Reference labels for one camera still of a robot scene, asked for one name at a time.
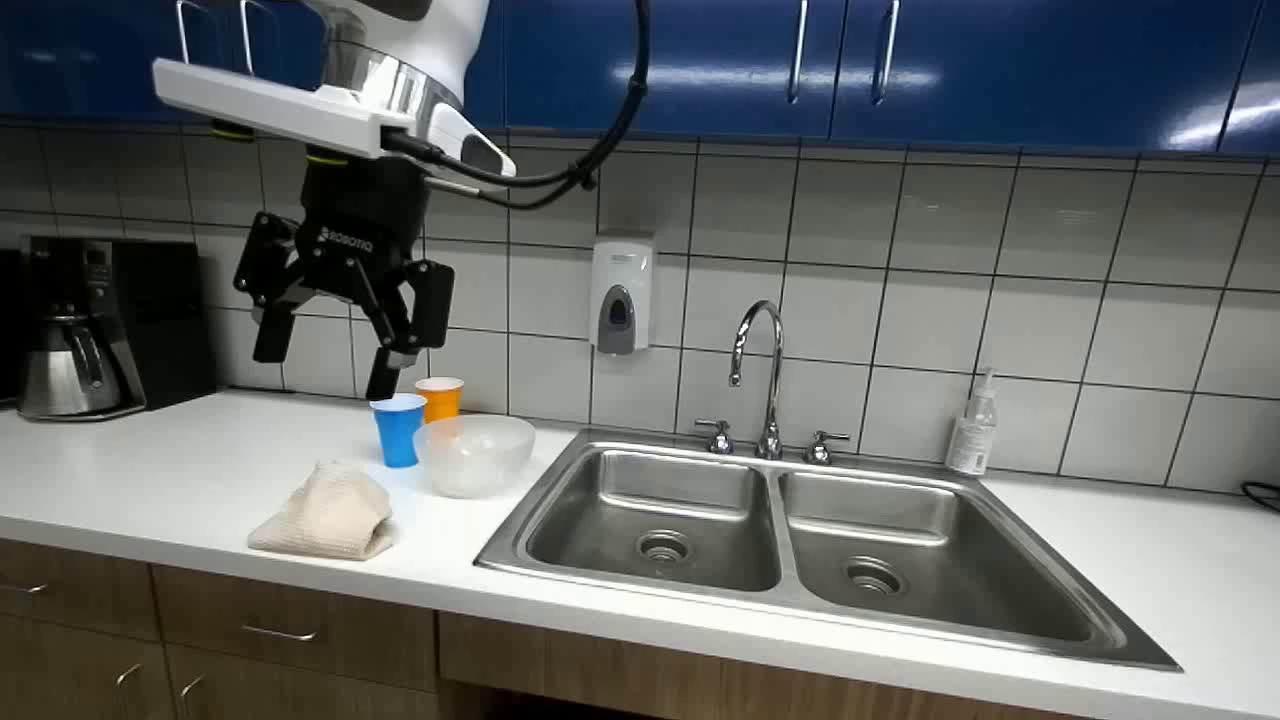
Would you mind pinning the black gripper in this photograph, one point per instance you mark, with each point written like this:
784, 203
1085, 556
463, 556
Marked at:
358, 205

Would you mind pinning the white cloth towel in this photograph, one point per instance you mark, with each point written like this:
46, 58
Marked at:
326, 512

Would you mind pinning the clear plastic bowl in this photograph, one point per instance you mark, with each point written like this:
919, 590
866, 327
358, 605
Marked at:
476, 458

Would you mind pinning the orange plastic cup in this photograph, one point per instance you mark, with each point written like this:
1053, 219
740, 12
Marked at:
440, 399

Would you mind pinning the blue plastic cup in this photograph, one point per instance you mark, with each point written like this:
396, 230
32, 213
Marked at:
396, 432

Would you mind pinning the black drip coffee maker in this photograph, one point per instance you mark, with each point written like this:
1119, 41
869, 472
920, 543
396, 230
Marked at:
167, 323

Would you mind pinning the stainless steel coffee carafe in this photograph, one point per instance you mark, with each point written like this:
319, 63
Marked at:
65, 372

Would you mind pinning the wooden drawer front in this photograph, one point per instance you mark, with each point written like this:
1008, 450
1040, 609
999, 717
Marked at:
347, 625
83, 595

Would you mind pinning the wooden lower cabinet door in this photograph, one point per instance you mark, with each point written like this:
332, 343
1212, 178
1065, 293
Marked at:
304, 692
65, 673

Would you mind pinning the chrome faucet knob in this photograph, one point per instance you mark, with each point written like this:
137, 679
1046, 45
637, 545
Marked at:
822, 450
719, 438

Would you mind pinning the chrome gooseneck faucet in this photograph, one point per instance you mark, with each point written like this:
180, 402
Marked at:
773, 402

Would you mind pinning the wooden sink front panel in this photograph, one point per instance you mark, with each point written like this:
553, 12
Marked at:
640, 673

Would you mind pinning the stainless steel double sink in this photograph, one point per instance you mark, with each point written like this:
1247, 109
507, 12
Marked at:
813, 543

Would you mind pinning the clear soap pump bottle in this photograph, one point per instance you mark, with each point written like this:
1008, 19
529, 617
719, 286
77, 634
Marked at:
969, 432

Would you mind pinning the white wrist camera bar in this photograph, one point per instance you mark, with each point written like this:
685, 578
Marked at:
264, 101

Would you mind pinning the white wall soap dispenser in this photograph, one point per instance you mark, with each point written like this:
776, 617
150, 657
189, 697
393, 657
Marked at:
622, 293

